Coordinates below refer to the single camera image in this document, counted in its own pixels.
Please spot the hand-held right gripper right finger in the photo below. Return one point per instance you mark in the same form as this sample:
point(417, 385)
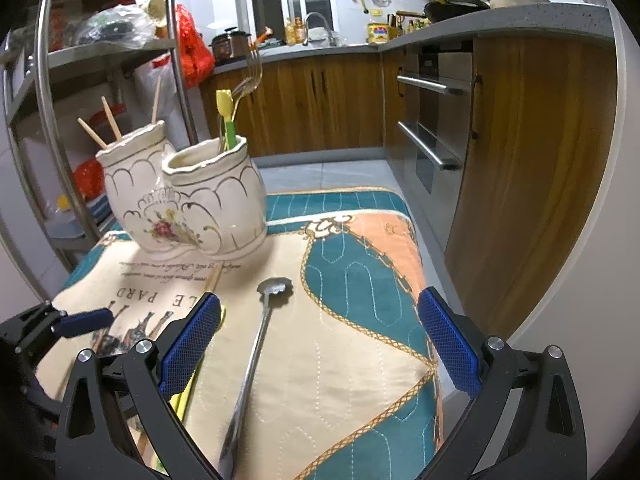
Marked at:
point(450, 345)

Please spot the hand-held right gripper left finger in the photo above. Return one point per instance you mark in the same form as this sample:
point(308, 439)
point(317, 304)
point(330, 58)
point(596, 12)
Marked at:
point(190, 345)

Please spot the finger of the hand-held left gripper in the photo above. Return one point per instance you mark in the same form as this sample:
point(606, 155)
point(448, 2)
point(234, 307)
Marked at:
point(85, 321)

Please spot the yellow green sealing clip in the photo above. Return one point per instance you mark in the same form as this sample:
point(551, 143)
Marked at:
point(230, 120)
point(185, 390)

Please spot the silver serrated spoon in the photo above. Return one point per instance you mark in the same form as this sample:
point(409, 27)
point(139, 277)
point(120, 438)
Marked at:
point(255, 355)

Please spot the floral ceramic double utensil holder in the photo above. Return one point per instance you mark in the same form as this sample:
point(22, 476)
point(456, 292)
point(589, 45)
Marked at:
point(200, 195)

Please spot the gold fork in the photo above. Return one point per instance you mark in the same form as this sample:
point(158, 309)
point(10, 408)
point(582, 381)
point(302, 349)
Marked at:
point(242, 94)

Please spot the printed quilted mat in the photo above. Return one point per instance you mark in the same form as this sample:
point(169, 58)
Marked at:
point(340, 360)

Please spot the yellow lid plastic box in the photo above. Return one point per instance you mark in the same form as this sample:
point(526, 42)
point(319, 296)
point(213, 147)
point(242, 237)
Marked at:
point(63, 203)

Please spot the crumpled red plastic bag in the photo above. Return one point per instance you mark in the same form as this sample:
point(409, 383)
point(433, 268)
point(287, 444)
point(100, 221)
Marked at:
point(90, 180)

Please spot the wooden base cabinet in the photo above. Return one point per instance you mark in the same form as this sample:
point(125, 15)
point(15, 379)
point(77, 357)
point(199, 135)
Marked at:
point(525, 160)

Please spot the red lid plastic container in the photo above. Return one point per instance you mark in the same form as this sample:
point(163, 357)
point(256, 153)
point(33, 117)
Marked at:
point(125, 115)

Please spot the metal shelf rack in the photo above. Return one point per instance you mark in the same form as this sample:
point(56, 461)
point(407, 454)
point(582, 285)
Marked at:
point(50, 110)

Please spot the built-in steel oven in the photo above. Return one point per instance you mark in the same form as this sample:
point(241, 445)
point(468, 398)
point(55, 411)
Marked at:
point(430, 120)

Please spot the white plastic bag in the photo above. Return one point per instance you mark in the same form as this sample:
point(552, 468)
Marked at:
point(150, 85)

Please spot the hanging red plastic bag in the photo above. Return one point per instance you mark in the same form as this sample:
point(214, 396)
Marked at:
point(192, 52)

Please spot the clear plastic bag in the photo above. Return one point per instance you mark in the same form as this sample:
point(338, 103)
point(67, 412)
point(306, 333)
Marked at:
point(112, 27)

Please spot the dark pressure cooker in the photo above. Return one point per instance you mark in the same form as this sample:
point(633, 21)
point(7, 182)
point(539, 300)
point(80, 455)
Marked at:
point(230, 45)

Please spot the orange drink bottles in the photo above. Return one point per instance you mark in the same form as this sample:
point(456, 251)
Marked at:
point(294, 32)

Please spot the black wok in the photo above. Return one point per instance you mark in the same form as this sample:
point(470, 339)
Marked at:
point(455, 7)

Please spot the metal faucet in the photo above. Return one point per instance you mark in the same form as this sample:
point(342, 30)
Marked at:
point(320, 22)

